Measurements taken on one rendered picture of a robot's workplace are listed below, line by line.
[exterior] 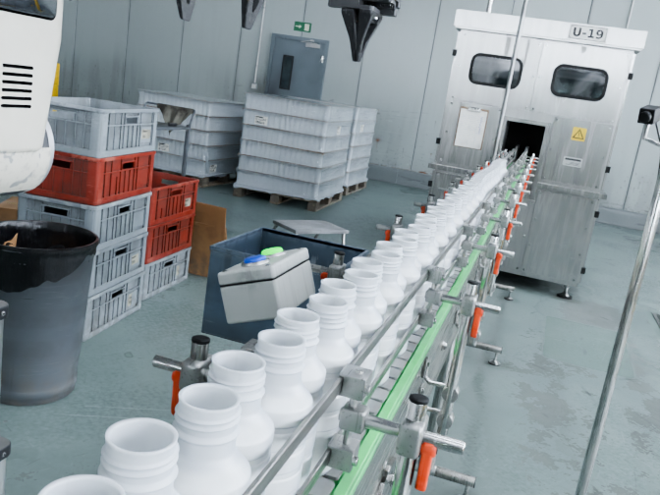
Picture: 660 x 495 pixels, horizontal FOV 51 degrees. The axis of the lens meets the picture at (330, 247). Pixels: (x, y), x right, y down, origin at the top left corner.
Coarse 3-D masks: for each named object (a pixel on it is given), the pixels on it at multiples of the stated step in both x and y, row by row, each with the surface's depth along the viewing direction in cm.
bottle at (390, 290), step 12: (372, 252) 83; (384, 252) 86; (384, 264) 83; (396, 264) 83; (384, 276) 83; (396, 276) 84; (384, 288) 83; (396, 288) 84; (396, 300) 83; (396, 324) 84; (384, 336) 84; (384, 348) 84; (384, 360) 85
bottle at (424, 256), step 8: (416, 224) 108; (424, 232) 104; (424, 240) 105; (424, 248) 105; (424, 256) 105; (424, 264) 105; (424, 272) 105; (424, 288) 106; (416, 296) 106; (416, 304) 106; (416, 312) 106; (416, 328) 107
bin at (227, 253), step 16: (240, 240) 178; (256, 240) 189; (272, 240) 191; (288, 240) 189; (304, 240) 188; (320, 240) 187; (224, 256) 162; (240, 256) 161; (320, 256) 187; (352, 256) 185; (208, 272) 164; (208, 288) 165; (208, 304) 166; (304, 304) 158; (208, 320) 166; (224, 320) 165; (272, 320) 161; (224, 336) 166; (240, 336) 164; (256, 336) 163
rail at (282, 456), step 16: (512, 176) 367; (480, 208) 180; (480, 224) 194; (448, 272) 131; (416, 288) 92; (400, 304) 82; (416, 320) 100; (368, 352) 68; (384, 368) 80; (336, 384) 57; (320, 400) 54; (368, 400) 74; (320, 416) 54; (304, 432) 50; (288, 448) 46; (272, 464) 44; (320, 464) 58; (256, 480) 42
